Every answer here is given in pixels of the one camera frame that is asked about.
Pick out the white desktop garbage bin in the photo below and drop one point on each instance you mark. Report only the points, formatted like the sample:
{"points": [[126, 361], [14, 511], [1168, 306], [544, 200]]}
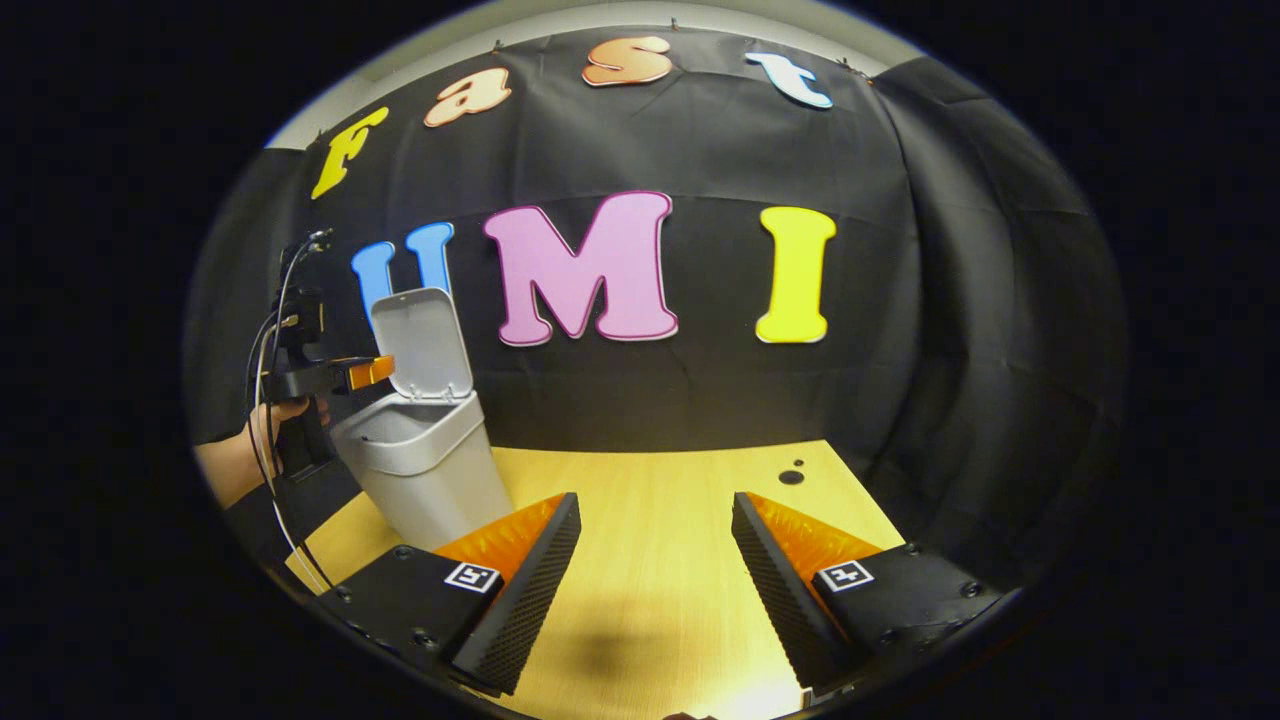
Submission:
{"points": [[430, 470]]}

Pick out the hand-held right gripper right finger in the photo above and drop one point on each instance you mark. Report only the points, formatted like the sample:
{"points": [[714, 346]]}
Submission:
{"points": [[778, 595]]}

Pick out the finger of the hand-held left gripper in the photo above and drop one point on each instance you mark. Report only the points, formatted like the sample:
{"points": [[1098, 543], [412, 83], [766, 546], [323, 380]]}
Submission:
{"points": [[370, 373]]}

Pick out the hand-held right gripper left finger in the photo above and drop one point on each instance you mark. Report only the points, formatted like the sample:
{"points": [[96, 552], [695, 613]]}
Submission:
{"points": [[530, 595]]}

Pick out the wooden desktop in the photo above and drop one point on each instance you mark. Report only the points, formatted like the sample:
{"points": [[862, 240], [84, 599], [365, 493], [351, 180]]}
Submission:
{"points": [[650, 520]]}

